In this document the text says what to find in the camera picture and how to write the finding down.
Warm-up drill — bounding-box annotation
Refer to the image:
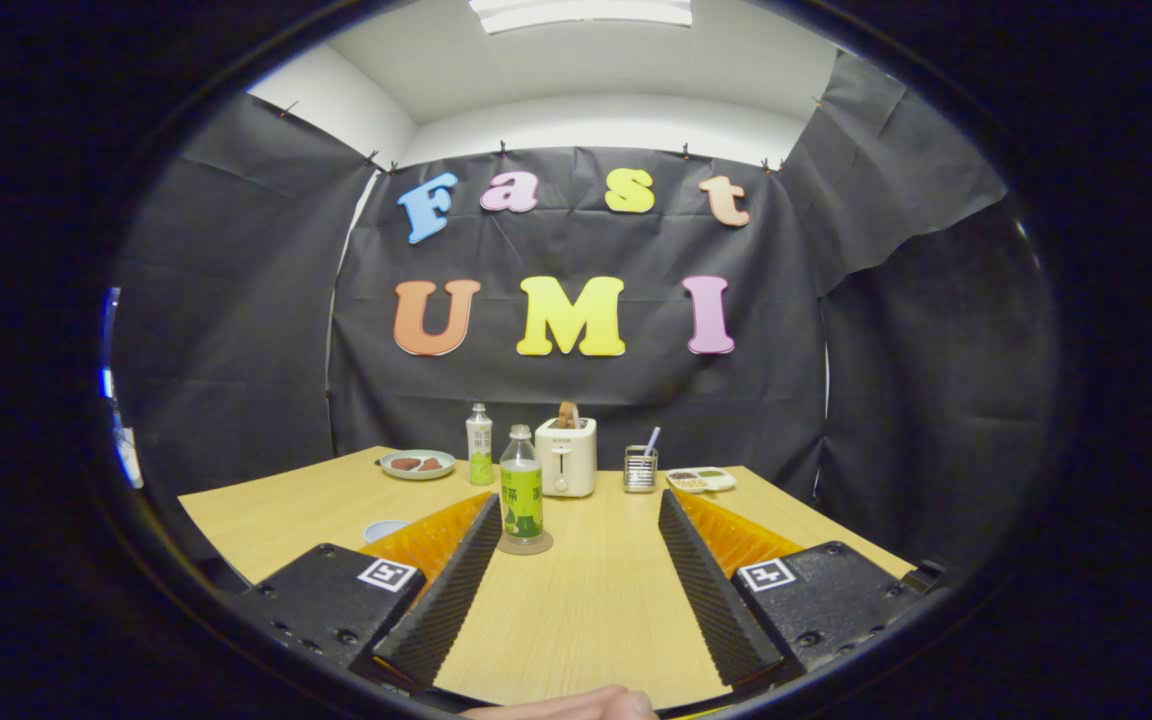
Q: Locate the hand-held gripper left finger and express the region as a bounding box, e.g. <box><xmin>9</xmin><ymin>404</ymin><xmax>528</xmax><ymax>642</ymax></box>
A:
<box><xmin>234</xmin><ymin>492</ymin><xmax>504</xmax><ymax>694</ymax></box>

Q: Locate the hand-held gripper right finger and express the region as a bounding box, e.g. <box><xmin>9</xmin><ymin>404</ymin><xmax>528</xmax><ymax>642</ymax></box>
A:
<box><xmin>658</xmin><ymin>488</ymin><xmax>945</xmax><ymax>696</ymax></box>

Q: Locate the clear juice bottle green label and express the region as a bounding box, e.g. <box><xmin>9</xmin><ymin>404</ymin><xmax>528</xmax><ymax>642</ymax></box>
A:
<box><xmin>499</xmin><ymin>424</ymin><xmax>545</xmax><ymax>546</ymax></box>

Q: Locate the slim capped green tea bottle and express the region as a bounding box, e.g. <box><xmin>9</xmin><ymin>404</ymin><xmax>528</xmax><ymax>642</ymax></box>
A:
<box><xmin>465</xmin><ymin>403</ymin><xmax>495</xmax><ymax>488</ymax></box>

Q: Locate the small white snack tray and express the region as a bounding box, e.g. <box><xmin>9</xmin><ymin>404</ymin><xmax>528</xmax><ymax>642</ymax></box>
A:
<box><xmin>665</xmin><ymin>466</ymin><xmax>739</xmax><ymax>495</ymax></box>

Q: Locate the wooden table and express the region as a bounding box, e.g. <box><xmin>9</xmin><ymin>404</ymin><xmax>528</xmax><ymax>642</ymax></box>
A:
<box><xmin>178</xmin><ymin>445</ymin><xmax>917</xmax><ymax>713</ymax></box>

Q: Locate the pale green plate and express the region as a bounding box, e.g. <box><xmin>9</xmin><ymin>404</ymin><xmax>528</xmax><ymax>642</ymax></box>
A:
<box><xmin>379</xmin><ymin>449</ymin><xmax>457</xmax><ymax>482</ymax></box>

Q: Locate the metal mesh holder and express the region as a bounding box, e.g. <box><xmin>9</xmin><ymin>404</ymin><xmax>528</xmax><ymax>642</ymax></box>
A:
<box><xmin>623</xmin><ymin>445</ymin><xmax>659</xmax><ymax>494</ymax></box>

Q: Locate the cream toaster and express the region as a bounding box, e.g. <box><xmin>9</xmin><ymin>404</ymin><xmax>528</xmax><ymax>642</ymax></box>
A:
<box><xmin>534</xmin><ymin>417</ymin><xmax>599</xmax><ymax>499</ymax></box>

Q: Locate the ceiling light panel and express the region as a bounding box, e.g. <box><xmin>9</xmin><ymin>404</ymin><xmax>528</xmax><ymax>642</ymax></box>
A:
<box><xmin>468</xmin><ymin>0</ymin><xmax>694</xmax><ymax>36</ymax></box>

